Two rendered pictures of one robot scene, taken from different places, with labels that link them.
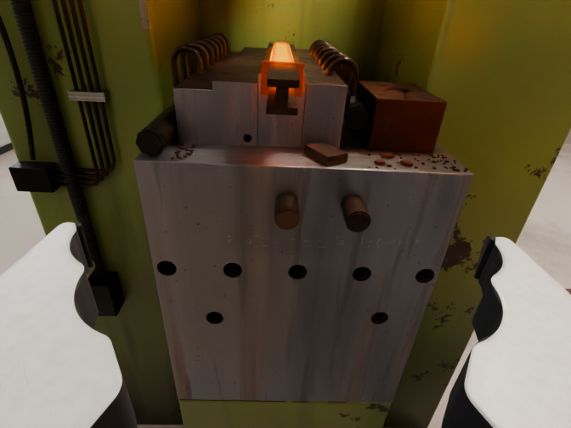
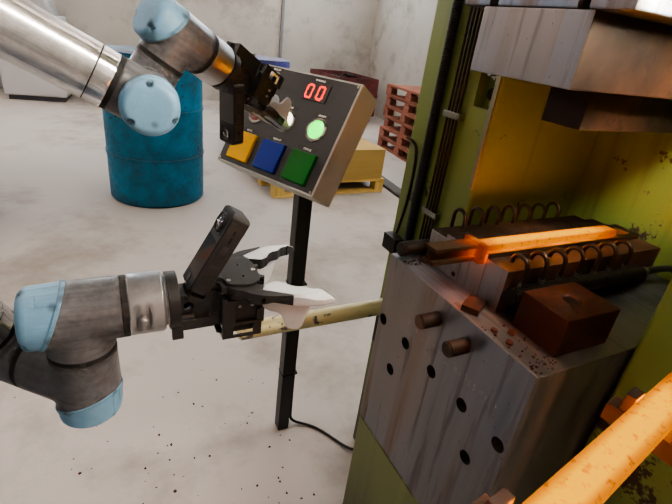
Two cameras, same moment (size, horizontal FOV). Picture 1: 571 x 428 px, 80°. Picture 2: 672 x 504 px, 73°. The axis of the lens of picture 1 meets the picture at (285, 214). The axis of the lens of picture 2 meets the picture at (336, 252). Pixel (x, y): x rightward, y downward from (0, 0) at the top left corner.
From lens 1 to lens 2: 59 cm
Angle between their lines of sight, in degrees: 55
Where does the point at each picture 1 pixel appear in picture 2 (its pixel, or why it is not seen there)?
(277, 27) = (645, 213)
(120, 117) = not seen: hidden behind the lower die
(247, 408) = (383, 460)
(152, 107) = not seen: hidden behind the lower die
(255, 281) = (412, 360)
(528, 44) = not seen: outside the picture
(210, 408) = (368, 438)
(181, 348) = (372, 376)
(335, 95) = (500, 274)
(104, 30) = (452, 182)
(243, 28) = (611, 202)
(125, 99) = (446, 222)
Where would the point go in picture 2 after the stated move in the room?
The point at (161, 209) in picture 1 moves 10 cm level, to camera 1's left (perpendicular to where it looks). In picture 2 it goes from (391, 284) to (369, 261)
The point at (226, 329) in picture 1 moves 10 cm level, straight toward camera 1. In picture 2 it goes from (391, 382) to (355, 399)
